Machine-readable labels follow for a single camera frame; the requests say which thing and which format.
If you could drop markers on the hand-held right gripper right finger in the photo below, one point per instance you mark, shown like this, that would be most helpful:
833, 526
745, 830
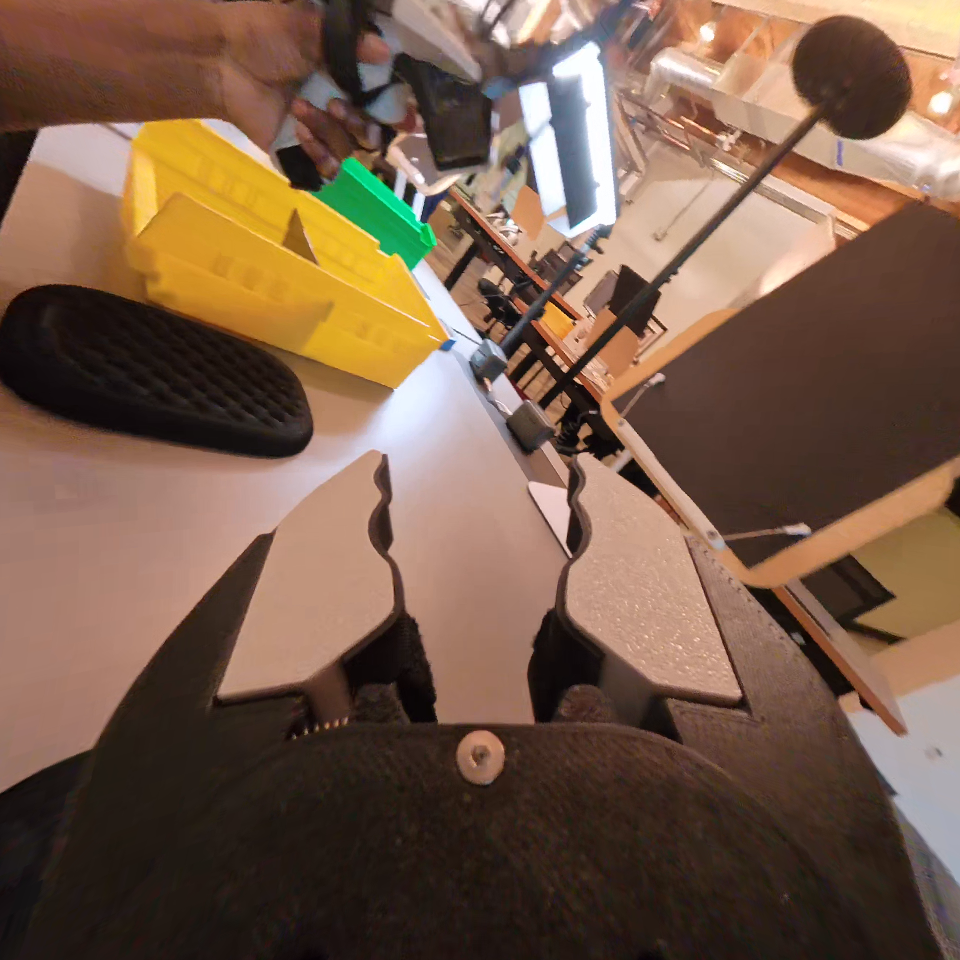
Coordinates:
645, 600

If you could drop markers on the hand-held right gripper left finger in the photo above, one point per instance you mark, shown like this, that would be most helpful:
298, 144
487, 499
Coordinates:
322, 592

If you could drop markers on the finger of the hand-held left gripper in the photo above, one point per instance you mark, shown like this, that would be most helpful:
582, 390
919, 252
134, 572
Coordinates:
439, 37

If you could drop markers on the yellow divided bin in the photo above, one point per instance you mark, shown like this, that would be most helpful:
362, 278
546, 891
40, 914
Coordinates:
247, 300

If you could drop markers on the person's left forearm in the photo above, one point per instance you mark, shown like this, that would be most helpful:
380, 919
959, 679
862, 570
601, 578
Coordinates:
112, 60

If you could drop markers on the person's left hand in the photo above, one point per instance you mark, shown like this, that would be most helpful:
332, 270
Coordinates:
270, 60

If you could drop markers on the green plastic bin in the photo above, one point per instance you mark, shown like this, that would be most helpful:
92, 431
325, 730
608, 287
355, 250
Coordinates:
375, 202

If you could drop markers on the led light panel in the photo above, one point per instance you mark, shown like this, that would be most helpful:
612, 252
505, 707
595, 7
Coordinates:
577, 135

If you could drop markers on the white paper sheet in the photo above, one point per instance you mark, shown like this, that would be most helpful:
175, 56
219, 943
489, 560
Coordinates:
551, 514

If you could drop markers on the wooden top office desk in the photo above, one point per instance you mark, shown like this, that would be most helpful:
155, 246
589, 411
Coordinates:
517, 262

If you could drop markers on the black light stand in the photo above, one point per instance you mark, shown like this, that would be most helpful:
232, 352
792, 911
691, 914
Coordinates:
547, 292

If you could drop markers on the small yellow bin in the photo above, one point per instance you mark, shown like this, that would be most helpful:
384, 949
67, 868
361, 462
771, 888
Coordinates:
556, 319

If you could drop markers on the black flag panel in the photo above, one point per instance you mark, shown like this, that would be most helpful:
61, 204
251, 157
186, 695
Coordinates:
637, 296

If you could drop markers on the cardboard box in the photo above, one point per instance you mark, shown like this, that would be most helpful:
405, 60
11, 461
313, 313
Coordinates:
615, 341

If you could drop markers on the yellow plastic bin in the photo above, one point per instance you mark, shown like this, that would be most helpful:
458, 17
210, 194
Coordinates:
195, 157

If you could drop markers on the black board white stand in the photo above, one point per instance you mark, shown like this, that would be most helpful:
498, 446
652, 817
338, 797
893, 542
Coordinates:
810, 390

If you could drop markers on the black quilted wrist rest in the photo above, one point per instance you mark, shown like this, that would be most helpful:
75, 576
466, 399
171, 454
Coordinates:
150, 367

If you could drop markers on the fuzzy boom microphone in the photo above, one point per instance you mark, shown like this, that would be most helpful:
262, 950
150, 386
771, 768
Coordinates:
851, 75

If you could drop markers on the silver air duct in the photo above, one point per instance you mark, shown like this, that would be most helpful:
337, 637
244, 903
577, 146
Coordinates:
712, 75

